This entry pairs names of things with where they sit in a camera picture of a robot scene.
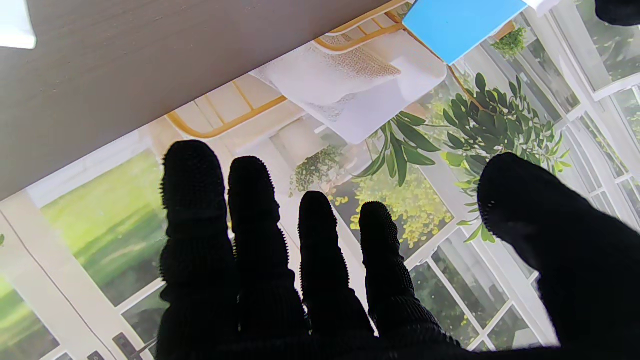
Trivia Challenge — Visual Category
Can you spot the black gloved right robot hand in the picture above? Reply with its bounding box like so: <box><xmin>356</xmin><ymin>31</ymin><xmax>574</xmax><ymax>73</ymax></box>
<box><xmin>156</xmin><ymin>140</ymin><xmax>640</xmax><ymax>360</ymax></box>

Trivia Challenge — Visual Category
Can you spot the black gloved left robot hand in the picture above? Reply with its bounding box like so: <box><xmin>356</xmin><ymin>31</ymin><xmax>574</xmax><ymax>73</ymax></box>
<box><xmin>595</xmin><ymin>0</ymin><xmax>640</xmax><ymax>27</ymax></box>

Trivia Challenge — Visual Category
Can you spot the blue file box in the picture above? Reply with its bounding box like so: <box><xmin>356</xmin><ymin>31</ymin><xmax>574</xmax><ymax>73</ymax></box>
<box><xmin>402</xmin><ymin>0</ymin><xmax>529</xmax><ymax>66</ymax></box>

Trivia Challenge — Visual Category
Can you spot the red-lined white paper sheet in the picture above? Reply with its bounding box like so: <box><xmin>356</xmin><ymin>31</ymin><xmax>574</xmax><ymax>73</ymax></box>
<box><xmin>0</xmin><ymin>0</ymin><xmax>37</xmax><ymax>50</ymax></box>

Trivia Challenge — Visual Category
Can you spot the printed garden room backdrop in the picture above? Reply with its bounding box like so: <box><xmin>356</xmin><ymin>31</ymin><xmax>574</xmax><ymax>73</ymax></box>
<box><xmin>0</xmin><ymin>0</ymin><xmax>640</xmax><ymax>360</ymax></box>

